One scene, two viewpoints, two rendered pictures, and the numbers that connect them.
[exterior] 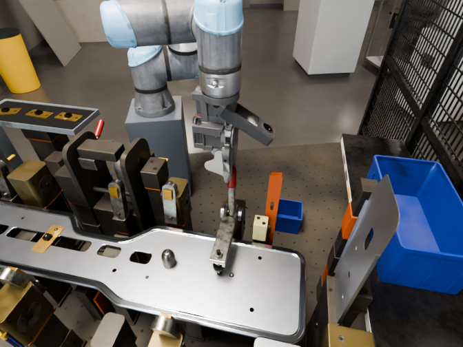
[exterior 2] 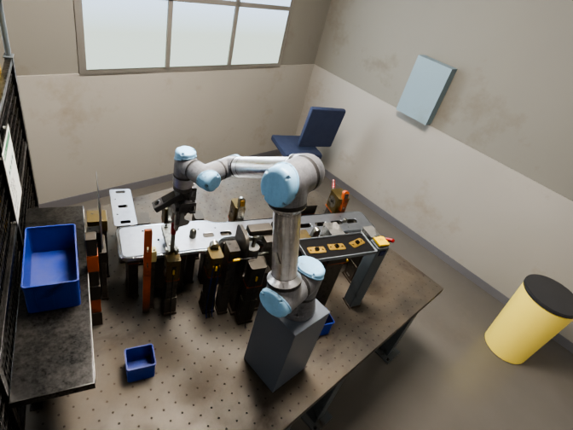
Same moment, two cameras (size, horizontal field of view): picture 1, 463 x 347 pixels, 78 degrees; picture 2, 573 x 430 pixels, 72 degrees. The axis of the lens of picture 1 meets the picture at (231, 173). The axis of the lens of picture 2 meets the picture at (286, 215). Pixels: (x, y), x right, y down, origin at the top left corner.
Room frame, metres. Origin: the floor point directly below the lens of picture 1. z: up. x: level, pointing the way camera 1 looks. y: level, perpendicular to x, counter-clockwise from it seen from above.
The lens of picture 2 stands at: (1.64, -0.56, 2.26)
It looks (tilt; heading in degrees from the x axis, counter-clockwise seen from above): 36 degrees down; 135
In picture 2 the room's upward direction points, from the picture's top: 16 degrees clockwise
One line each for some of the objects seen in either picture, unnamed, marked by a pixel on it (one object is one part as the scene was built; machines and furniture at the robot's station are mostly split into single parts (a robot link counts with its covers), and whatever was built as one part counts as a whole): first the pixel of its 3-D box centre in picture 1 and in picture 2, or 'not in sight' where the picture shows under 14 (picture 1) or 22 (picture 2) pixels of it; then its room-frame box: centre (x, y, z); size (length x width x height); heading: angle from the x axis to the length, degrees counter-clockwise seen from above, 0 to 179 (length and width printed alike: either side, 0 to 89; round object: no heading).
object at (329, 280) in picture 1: (320, 328); (103, 267); (0.29, -0.23, 0.85); 0.12 x 0.03 x 0.30; 168
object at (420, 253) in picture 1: (411, 217); (53, 265); (0.45, -0.44, 1.10); 0.30 x 0.17 x 0.13; 169
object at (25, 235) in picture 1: (47, 265); not in sight; (0.47, 0.56, 0.84); 0.12 x 0.05 x 0.29; 168
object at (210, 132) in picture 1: (217, 118); (183, 198); (0.50, 0.03, 1.33); 0.09 x 0.08 x 0.12; 78
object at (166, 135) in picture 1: (163, 150); (284, 336); (0.99, 0.29, 0.90); 0.20 x 0.20 x 0.40; 7
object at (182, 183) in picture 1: (183, 225); (211, 283); (0.60, 0.16, 0.88); 0.11 x 0.07 x 0.37; 168
